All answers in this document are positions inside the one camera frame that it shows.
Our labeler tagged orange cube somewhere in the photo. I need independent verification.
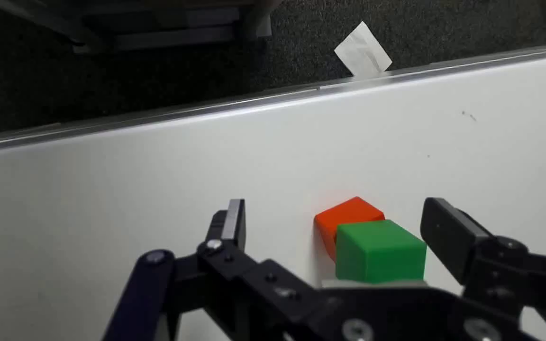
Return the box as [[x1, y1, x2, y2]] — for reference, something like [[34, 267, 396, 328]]
[[313, 195, 387, 262]]

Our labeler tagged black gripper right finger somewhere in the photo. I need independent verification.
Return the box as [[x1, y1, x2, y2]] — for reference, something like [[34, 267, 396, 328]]
[[419, 195, 546, 341]]

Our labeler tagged green cube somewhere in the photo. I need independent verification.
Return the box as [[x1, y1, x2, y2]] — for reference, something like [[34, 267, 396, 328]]
[[334, 218, 429, 284]]

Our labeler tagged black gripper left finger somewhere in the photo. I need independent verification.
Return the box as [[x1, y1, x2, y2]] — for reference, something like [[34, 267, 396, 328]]
[[101, 197, 317, 341]]

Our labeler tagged white paper tag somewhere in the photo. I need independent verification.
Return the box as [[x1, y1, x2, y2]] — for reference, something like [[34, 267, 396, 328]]
[[332, 21, 394, 80]]

